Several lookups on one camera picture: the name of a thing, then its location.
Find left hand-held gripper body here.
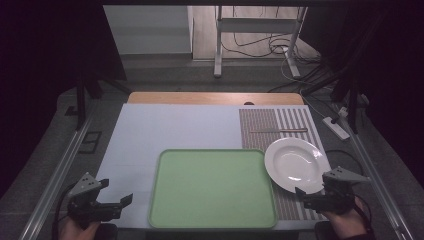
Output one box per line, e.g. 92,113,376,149
67,172,124,229

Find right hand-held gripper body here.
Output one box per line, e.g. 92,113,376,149
303,165,371,215

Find white plate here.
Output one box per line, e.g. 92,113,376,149
264,136,332,195

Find person's right hand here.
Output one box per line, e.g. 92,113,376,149
320,196,372,240

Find person's left hand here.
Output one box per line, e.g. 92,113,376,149
58,215,102,240

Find white power strip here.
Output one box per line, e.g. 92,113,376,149
321,115,351,141

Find wooden chopsticks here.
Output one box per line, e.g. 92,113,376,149
249,127,309,134

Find striped placemat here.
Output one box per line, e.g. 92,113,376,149
238,107,329,222

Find black metal stand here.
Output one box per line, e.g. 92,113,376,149
301,61,372,135
64,64,133,132

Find pale blue table sheet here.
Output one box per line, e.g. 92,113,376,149
94,103,332,231

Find green tray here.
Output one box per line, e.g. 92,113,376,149
147,148,278,230

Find white panel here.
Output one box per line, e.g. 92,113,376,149
103,4,194,55

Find white metal stand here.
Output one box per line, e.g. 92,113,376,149
213,5,309,79

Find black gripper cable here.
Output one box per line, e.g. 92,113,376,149
51,182,78,240
324,149,374,233

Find aluminium rail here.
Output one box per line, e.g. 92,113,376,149
18,109,98,240
343,116,415,240

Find black rectangular floor frame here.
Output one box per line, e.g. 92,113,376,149
78,131,103,155

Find white cable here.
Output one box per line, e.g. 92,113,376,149
280,49,336,118

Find black floor cables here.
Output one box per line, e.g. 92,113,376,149
221,6,321,65

